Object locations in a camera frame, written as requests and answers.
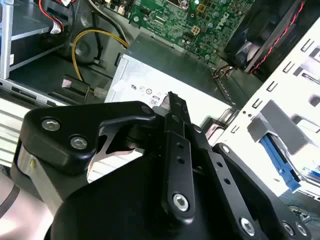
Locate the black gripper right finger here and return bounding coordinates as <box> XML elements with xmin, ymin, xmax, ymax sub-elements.
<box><xmin>178</xmin><ymin>96</ymin><xmax>313</xmax><ymax>240</ymax></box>

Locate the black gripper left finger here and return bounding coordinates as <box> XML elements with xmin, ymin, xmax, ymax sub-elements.
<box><xmin>19</xmin><ymin>91</ymin><xmax>197</xmax><ymax>226</ymax></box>

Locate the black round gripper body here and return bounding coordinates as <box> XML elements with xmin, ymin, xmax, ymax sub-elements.
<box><xmin>49</xmin><ymin>119</ymin><xmax>241</xmax><ymax>240</ymax></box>

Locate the hard disk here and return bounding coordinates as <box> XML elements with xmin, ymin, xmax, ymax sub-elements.
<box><xmin>258</xmin><ymin>131</ymin><xmax>320</xmax><ymax>195</ymax></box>

